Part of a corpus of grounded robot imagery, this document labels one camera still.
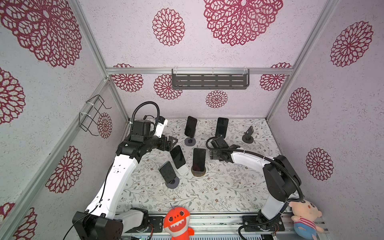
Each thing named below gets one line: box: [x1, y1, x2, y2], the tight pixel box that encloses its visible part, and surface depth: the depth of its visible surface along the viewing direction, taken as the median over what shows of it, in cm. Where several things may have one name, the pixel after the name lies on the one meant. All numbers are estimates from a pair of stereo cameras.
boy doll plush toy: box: [288, 200, 324, 240], surface depth 71 cm
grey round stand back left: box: [184, 137, 197, 147], surface depth 108 cm
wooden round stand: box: [191, 166, 206, 177], surface depth 92 cm
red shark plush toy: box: [163, 207, 195, 240], surface depth 69 cm
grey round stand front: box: [165, 176, 180, 189], surface depth 89 cm
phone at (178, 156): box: [169, 145, 186, 169], surface depth 85 cm
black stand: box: [242, 126, 254, 144], surface depth 108 cm
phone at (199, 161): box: [192, 148, 206, 172], surface depth 86 cm
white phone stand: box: [177, 165, 189, 176], surface depth 93 cm
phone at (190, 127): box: [184, 116, 198, 138], surface depth 100 cm
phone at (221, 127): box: [215, 117, 229, 139], surface depth 98 cm
